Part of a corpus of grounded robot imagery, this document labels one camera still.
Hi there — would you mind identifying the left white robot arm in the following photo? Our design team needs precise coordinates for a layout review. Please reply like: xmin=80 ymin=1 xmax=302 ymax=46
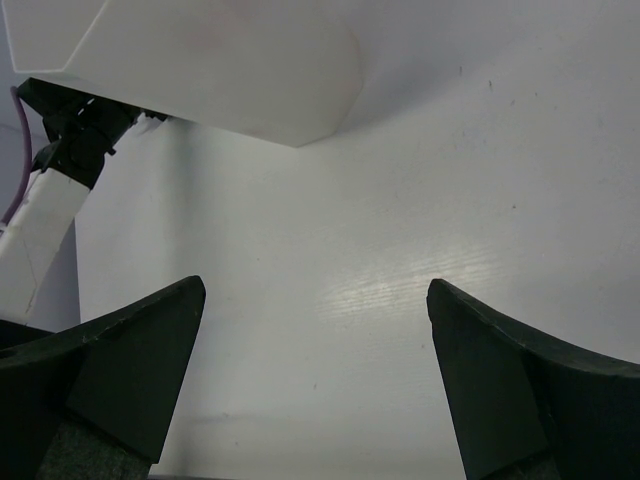
xmin=1 ymin=78 xmax=167 ymax=323

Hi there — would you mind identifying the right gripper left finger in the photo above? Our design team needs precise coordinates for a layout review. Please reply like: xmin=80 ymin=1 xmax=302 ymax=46
xmin=1 ymin=276 xmax=206 ymax=479

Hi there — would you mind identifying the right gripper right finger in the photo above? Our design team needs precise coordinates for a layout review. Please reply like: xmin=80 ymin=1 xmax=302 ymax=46
xmin=426 ymin=279 xmax=639 ymax=479

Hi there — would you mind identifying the white plastic bin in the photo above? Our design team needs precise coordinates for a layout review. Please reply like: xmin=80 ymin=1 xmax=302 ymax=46
xmin=1 ymin=1 xmax=363 ymax=147

